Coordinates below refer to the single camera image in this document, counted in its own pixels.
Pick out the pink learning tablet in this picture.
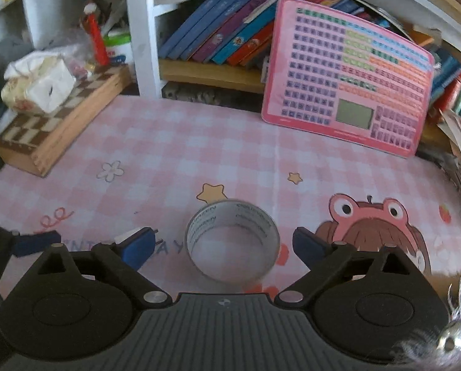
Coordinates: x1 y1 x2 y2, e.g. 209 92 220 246
260 0 436 158

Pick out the pink checked tablecloth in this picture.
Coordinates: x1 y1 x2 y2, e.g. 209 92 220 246
0 95 461 306

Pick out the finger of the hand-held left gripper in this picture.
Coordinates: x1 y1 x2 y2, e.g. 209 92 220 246
10 231 61 258

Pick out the white green tub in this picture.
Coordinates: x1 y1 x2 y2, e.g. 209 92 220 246
103 33 133 66

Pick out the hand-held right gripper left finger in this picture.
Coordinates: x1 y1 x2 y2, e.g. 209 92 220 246
27 227 173 310

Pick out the clear tape roll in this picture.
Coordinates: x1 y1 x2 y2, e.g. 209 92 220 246
185 200 281 283

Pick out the tissue pack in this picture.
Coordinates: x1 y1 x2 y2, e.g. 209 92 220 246
1 52 77 114

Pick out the red book box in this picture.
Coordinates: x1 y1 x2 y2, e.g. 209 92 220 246
431 60 461 122

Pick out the row of blue books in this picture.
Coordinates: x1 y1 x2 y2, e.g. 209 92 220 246
427 46 461 97

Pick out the wooden chessboard box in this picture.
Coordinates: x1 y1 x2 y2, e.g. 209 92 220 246
0 65 133 178

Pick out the grey furry bell charm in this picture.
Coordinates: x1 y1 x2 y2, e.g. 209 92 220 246
389 272 461 368

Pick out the row of colourful books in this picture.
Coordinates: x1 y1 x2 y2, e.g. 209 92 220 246
159 0 320 66

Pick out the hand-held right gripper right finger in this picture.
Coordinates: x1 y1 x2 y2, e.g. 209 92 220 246
275 227 424 310

